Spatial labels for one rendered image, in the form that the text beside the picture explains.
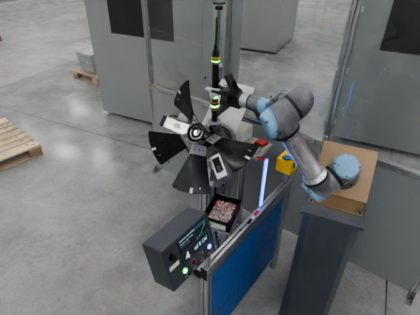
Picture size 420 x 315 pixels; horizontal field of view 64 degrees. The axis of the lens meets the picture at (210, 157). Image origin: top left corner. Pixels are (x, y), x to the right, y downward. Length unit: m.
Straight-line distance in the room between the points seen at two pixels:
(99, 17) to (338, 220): 3.68
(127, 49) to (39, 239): 2.42
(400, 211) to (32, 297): 2.61
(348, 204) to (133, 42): 3.25
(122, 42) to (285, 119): 3.34
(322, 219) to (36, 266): 2.20
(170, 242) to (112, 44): 3.57
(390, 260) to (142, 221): 2.02
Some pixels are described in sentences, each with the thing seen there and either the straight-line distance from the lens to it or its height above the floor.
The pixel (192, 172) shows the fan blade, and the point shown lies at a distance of 1.94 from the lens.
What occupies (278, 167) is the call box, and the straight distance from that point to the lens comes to 2.06.
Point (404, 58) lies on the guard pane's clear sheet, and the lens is 2.15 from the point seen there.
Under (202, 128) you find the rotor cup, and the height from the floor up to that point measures 1.24.
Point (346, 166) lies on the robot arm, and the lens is 1.59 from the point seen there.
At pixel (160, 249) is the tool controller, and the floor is 1.25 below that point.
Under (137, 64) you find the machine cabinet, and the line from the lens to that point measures 4.38.
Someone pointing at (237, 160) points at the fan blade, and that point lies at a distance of 1.82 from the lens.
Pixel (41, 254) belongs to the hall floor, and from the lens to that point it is 3.13.
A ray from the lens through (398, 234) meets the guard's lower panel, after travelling 2.65.
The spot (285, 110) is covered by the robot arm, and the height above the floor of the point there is 1.61.
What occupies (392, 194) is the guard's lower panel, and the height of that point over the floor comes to 0.78.
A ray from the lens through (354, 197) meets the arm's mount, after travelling 1.80.
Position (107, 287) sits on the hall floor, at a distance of 2.75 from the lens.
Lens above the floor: 2.17
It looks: 34 degrees down
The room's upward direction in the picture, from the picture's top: 1 degrees clockwise
